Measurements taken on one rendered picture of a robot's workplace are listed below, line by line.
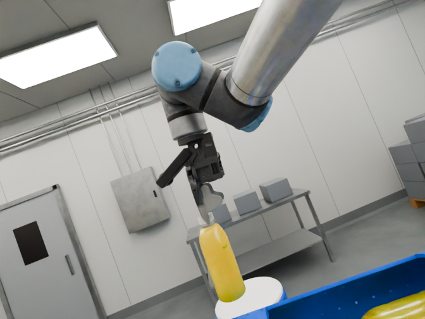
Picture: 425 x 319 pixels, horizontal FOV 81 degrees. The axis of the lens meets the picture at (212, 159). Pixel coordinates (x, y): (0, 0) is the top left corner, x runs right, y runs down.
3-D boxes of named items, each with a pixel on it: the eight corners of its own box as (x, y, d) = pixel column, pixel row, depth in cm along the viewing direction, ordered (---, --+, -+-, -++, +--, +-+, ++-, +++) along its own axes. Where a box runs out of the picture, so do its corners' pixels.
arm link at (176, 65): (221, 56, 45) (213, 81, 57) (162, 26, 44) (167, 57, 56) (200, 102, 44) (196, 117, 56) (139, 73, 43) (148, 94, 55)
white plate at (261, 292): (202, 311, 100) (203, 314, 100) (248, 330, 78) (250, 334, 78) (246, 273, 117) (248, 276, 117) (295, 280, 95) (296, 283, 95)
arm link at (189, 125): (163, 122, 57) (174, 126, 67) (169, 142, 57) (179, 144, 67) (200, 110, 56) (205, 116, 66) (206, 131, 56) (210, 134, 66)
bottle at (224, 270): (213, 299, 61) (188, 228, 62) (232, 283, 66) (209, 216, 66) (232, 306, 56) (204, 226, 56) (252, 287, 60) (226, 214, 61)
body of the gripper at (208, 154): (224, 180, 57) (209, 129, 57) (188, 190, 58) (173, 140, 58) (225, 177, 64) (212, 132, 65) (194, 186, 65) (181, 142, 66)
